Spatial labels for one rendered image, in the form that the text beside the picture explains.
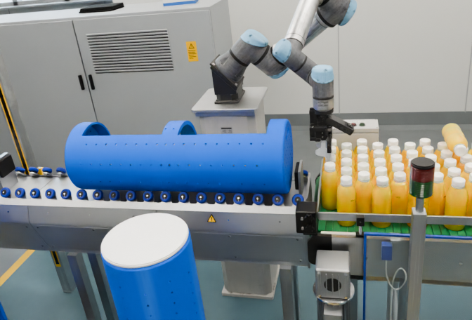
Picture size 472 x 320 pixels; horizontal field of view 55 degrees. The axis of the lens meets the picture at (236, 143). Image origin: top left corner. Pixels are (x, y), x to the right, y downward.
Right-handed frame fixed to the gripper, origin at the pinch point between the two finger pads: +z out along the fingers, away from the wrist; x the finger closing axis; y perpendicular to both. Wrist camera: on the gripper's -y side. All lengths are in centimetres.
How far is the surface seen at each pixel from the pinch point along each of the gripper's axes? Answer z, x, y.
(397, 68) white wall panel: 49, -278, -51
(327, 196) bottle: 10.9, 10.1, 0.9
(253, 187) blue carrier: 4.6, 15.6, 27.5
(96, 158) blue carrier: -8, 16, 88
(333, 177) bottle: 3.5, 9.5, -1.2
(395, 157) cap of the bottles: -0.8, 1.5, -23.3
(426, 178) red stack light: -15, 42, -27
